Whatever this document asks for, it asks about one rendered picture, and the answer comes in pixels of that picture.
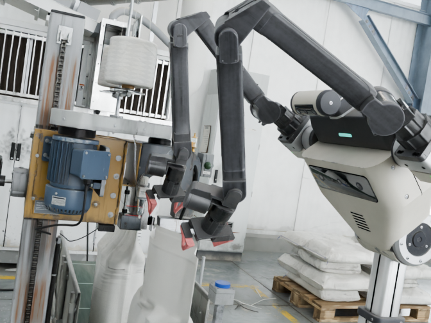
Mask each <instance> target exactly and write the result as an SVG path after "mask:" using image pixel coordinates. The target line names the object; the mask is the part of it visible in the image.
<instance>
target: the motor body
mask: <svg viewBox="0 0 431 323"><path fill-rule="evenodd" d="M53 139H54V140H52V141H51V150H50V155H49V164H48V170H47V180H49V181H50V183H48V184H46V189H45V195H44V205H45V207H46V209H47V210H49V211H51V212H53V213H59V214H63V215H81V213H82V208H83V200H84V194H85V185H84V184H83V180H84V179H80V178H79V177H77V176H74V175H72V174H70V168H71V159H72V150H73V149H74V148H78V149H91V150H97V146H96V145H99V141H98V140H94V139H89V138H82V137H80V138H75V137H73V136H67V135H53ZM92 193H93V189H91V188H90V187H88V191H87V200H86V205H85V213H87V212H88V210H89V209H90V205H91V200H92Z"/></svg>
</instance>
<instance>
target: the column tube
mask: <svg viewBox="0 0 431 323"><path fill-rule="evenodd" d="M58 25H60V26H65V27H69V28H73V31H72V40H71V45H70V46H68V45H66V50H65V59H64V65H63V74H62V84H61V89H60V97H59V103H58V109H63V110H71V111H73V109H74V101H75V95H76V86H77V81H78V72H79V66H80V58H81V48H82V43H83V34H84V29H85V19H82V18H79V17H73V16H70V15H64V14H61V13H55V12H51V13H50V16H49V23H48V29H47V38H46V48H45V53H44V62H43V68H42V77H41V82H40V92H39V97H38V106H37V116H36V121H35V128H37V129H46V130H50V125H51V124H50V123H49V122H50V116H51V109H52V107H53V99H54V94H55V89H56V88H55V86H56V80H57V79H56V76H57V71H58V62H59V56H60V46H61V44H57V43H56V39H57V33H58ZM37 222H38V219H35V218H24V217H23V220H22V229H21V239H20V244H19V253H18V259H17V268H16V274H15V283H14V289H13V298H12V307H11V313H10V322H9V323H24V318H25V312H26V304H27V299H28V290H29V283H30V274H31V265H32V260H33V251H34V245H35V235H36V231H35V228H36V227H37ZM52 224H58V220H51V219H43V225H42V226H48V225H52ZM57 229H58V226H55V227H50V228H44V229H42V231H46V232H49V233H51V235H48V234H45V233H41V238H40V247H39V253H38V263H37V271H36V276H35V286H34V290H33V301H32V306H31V315H30V323H45V319H46V310H47V301H48V296H49V287H50V281H51V272H52V267H53V258H54V253H55V243H56V234H57Z"/></svg>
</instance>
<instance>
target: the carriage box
mask: <svg viewBox="0 0 431 323"><path fill-rule="evenodd" d="M53 135H61V134H58V132H57V131H51V130H46V129H37V128H35V127H34V129H33V131H31V133H30V138H32V144H31V151H32V152H31V154H30V163H29V171H28V182H27V187H26V196H25V198H24V216H23V217H24V218H35V219H51V220H68V221H76V222H79V221H80V218H81V215H63V214H59V215H55V214H45V213H34V208H35V200H40V201H44V195H45V189H46V184H48V183H50V181H49V180H47V170H48V164H49V162H48V161H42V150H43V144H44V137H45V136H49V137H52V136H53ZM90 139H94V140H98V141H99V145H96V146H97V150H99V146H100V145H105V146H107V147H109V148H110V153H111V159H110V167H109V172H108V179H107V180H106V185H105V191H104V195H103V197H99V196H98V195H97V194H96V192H95V191H94V189H93V188H92V187H90V188H91V189H93V193H92V200H91V205H90V209H89V210H88V212H87V213H84V216H83V220H82V222H93V223H102V224H115V225H117V219H118V214H119V205H120V200H121V192H122V187H123V186H122V183H123V178H124V169H125V164H126V155H127V150H128V141H127V140H124V139H121V138H118V137H110V136H104V135H96V137H95V138H90ZM32 146H33V147H32Z"/></svg>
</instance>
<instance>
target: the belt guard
mask: <svg viewBox="0 0 431 323"><path fill-rule="evenodd" d="M49 123H50V124H55V125H59V126H67V127H72V128H81V129H89V130H95V131H106V132H112V133H122V134H129V135H139V136H145V137H154V138H161V139H167V140H169V139H171V133H172V126H167V125H163V124H155V123H150V122H142V121H137V120H130V119H122V118H117V117H109V116H105V115H97V114H92V113H84V112H76V111H71V110H63V109H58V108H52V109H51V116H50V122H49Z"/></svg>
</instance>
